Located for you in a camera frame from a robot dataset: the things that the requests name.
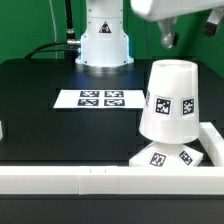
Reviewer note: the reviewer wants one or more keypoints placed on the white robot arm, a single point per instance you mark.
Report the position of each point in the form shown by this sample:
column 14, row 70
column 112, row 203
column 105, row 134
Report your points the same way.
column 105, row 45

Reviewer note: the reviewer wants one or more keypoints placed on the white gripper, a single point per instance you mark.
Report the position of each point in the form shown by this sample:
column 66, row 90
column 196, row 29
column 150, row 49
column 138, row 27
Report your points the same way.
column 167, row 10

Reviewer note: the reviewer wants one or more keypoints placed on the white lamp base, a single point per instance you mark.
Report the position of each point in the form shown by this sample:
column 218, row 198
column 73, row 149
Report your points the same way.
column 166, row 155

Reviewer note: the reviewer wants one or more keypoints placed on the white lamp shade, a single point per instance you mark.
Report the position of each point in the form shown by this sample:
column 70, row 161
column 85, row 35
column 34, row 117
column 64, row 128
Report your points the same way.
column 171, row 110

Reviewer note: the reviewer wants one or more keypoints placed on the white marker sheet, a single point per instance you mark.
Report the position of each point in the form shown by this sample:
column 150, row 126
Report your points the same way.
column 100, row 99

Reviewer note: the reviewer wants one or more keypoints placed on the white fence wall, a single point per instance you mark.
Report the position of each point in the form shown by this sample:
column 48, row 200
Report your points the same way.
column 122, row 180

